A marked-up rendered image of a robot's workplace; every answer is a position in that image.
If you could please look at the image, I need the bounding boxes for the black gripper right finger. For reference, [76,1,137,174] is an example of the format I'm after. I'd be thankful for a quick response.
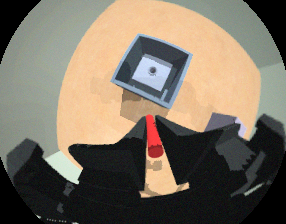
[155,116,241,185]

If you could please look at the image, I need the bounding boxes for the red cylinder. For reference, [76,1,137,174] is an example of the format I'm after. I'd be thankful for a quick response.
[146,115,163,159]

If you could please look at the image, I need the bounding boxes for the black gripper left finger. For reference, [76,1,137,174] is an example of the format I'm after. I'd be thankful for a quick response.
[67,117,147,190]

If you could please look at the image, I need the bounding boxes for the white square plate with hole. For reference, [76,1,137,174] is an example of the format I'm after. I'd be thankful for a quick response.
[132,53,172,93]

